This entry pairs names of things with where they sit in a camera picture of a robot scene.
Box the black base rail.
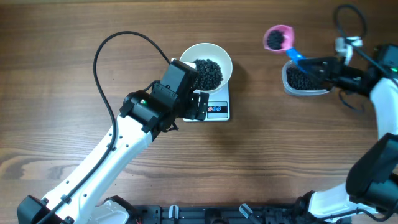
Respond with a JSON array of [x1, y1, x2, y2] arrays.
[[128, 205, 310, 224]]

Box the black left camera cable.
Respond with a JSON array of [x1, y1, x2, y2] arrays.
[[37, 30, 203, 224]]

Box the white digital kitchen scale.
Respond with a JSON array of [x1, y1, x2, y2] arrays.
[[182, 81, 231, 123]]

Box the black beans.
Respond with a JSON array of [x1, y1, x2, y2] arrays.
[[192, 30, 324, 91]]

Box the pink scoop with blue handle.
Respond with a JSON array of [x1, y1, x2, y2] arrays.
[[263, 25, 305, 66]]

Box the clear plastic container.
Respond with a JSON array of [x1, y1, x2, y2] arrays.
[[282, 60, 330, 96]]

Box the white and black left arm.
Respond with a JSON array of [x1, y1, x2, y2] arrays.
[[17, 60, 208, 223]]

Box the black camera cable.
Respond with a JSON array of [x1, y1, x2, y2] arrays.
[[333, 3, 398, 113], [37, 30, 203, 224]]

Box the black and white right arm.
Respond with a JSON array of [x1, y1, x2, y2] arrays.
[[298, 44, 397, 223]]

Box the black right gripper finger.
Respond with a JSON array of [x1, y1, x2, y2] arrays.
[[298, 57, 341, 73], [307, 70, 334, 90]]

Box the white bowl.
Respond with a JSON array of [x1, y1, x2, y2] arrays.
[[180, 43, 233, 94]]

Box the black right camera cable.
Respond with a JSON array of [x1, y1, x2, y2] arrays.
[[333, 3, 398, 113]]

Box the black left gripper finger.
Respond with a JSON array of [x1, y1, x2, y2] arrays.
[[196, 92, 209, 121], [186, 93, 200, 120]]

